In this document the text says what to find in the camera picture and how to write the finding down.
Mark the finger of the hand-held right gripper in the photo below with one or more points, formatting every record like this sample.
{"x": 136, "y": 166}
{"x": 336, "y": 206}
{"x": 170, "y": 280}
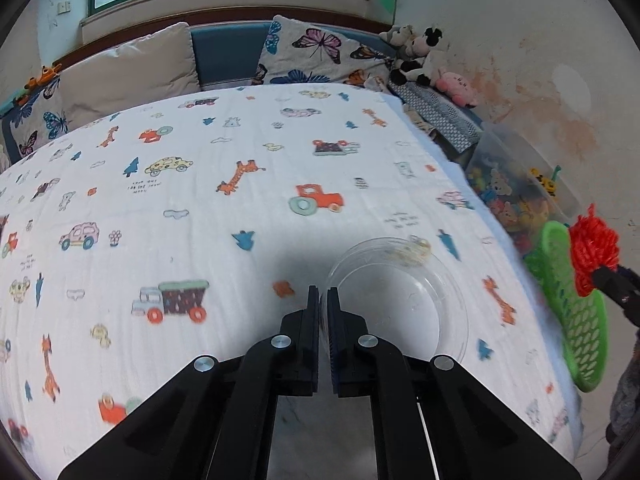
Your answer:
{"x": 622, "y": 292}

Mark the red yarn pompom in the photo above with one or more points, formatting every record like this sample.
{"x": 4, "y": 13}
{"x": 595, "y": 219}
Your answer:
{"x": 592, "y": 245}

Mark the small butterfly print pillow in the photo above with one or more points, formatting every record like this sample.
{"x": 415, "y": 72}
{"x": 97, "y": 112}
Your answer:
{"x": 35, "y": 120}

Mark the clear plastic dome lid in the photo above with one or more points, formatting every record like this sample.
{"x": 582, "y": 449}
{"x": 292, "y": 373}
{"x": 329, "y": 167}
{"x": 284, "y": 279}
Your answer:
{"x": 400, "y": 305}

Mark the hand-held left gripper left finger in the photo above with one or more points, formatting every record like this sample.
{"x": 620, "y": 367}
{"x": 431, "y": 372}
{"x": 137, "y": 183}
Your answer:
{"x": 312, "y": 350}

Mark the large butterfly print pillow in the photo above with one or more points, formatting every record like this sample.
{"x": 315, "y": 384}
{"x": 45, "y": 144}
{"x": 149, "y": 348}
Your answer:
{"x": 320, "y": 50}

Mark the black white cow plush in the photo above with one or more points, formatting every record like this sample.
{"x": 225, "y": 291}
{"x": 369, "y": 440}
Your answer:
{"x": 425, "y": 60}

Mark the white cartoon printed blanket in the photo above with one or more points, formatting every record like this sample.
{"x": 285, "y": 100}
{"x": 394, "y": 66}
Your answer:
{"x": 200, "y": 240}

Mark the orange plush toy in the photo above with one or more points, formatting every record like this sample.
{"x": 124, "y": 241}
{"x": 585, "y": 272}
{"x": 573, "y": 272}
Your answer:
{"x": 42, "y": 77}

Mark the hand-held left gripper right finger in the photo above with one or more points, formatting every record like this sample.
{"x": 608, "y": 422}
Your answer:
{"x": 334, "y": 355}

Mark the blue grey patterned cushion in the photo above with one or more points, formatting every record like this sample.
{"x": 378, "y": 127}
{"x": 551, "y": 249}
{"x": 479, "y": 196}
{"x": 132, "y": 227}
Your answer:
{"x": 440, "y": 115}

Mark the beige pillow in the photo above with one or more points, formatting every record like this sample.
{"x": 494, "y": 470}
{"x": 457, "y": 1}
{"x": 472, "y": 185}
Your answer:
{"x": 130, "y": 70}

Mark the green plastic basket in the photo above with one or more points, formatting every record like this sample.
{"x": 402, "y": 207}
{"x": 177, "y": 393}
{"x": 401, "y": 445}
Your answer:
{"x": 585, "y": 330}

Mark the blue padded backrest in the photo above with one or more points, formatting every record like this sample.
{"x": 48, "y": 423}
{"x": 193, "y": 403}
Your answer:
{"x": 225, "y": 55}

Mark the white wall socket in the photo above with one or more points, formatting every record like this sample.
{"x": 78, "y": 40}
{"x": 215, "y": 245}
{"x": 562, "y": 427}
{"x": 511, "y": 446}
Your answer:
{"x": 63, "y": 7}

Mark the clear toy storage box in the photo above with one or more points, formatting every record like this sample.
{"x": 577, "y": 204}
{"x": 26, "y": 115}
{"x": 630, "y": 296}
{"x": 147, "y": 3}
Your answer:
{"x": 510, "y": 200}

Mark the pink plush toy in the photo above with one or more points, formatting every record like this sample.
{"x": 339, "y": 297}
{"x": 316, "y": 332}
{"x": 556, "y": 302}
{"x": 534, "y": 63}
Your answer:
{"x": 457, "y": 87}

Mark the grey white plush toy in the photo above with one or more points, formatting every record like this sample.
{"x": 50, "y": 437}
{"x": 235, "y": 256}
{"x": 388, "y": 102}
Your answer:
{"x": 397, "y": 37}

